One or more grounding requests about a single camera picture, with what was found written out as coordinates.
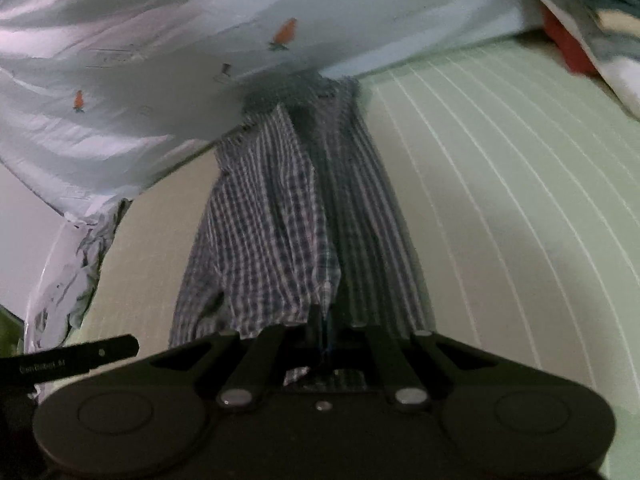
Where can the green object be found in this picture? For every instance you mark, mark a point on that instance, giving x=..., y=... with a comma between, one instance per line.
x=10, y=332

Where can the light blue carrot print quilt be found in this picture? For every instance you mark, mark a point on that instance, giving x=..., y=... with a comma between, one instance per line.
x=150, y=35

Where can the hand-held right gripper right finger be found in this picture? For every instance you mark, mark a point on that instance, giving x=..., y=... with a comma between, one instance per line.
x=395, y=360

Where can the blue checked shirt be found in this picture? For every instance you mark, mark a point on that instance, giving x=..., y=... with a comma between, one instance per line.
x=260, y=220

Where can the pile of folded clothes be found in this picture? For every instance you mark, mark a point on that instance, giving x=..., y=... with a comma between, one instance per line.
x=617, y=60

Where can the green grid bed sheet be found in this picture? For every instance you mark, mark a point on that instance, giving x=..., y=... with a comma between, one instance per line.
x=500, y=185

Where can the white grey printed cloth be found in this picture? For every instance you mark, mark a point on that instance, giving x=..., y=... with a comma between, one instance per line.
x=65, y=270

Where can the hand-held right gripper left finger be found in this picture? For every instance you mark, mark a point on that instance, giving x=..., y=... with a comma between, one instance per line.
x=257, y=360

